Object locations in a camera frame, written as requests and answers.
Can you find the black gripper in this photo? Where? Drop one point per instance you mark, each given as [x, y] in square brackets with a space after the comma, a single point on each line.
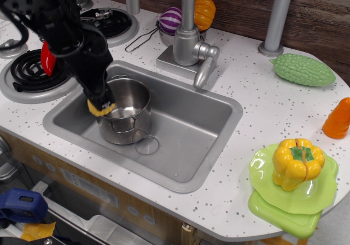
[87, 57]

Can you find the yellow toy corn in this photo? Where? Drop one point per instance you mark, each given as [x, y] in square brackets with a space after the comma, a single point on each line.
[98, 113]

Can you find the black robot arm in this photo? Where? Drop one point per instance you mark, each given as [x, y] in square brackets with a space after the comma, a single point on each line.
[56, 21]

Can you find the stainless steel pot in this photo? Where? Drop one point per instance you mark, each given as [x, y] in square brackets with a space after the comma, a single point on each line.
[130, 119]

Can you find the grey toy sink basin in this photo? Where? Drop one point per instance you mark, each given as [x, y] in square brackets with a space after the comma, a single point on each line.
[189, 130]

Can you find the red toy chili pepper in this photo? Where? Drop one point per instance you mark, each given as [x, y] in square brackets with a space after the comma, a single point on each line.
[48, 60]

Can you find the rear black stove burner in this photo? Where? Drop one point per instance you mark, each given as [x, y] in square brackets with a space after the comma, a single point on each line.
[117, 26]

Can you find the black stove burner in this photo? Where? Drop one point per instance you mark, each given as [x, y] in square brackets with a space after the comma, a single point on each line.
[117, 26]
[24, 81]

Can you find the rear silver stove knob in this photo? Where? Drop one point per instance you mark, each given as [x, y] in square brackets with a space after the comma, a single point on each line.
[84, 5]

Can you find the silver stove knob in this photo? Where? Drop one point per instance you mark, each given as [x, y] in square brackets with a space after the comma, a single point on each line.
[84, 5]
[9, 51]

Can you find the front black stove burner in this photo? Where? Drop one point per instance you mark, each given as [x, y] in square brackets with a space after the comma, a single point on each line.
[24, 81]

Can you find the purple striped toy onion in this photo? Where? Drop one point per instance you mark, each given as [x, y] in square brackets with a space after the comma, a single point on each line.
[169, 20]

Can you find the silver toy faucet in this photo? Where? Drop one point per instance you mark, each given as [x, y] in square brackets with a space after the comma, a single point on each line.
[188, 55]

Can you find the orange toy pumpkin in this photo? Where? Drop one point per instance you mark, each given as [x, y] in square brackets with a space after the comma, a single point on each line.
[204, 14]

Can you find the blue clamp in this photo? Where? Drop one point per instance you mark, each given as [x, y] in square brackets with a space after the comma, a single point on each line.
[23, 206]

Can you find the yellow masking tape piece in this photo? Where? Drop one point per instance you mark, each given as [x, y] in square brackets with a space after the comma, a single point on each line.
[36, 231]

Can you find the grey right support pole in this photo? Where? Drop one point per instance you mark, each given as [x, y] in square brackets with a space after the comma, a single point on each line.
[272, 47]

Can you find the green toy bitter melon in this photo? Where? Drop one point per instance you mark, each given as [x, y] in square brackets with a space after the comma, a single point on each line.
[303, 70]

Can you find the yellow toy bell pepper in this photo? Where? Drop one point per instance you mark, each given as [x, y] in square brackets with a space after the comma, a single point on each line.
[296, 161]

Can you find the green plastic cutting board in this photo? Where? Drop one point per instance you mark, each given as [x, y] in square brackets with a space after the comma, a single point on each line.
[299, 225]

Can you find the orange toy carrot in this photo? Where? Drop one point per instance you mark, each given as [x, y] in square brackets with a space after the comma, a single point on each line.
[337, 124]

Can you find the light green plastic plate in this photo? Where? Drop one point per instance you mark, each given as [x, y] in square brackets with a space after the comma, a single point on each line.
[308, 198]

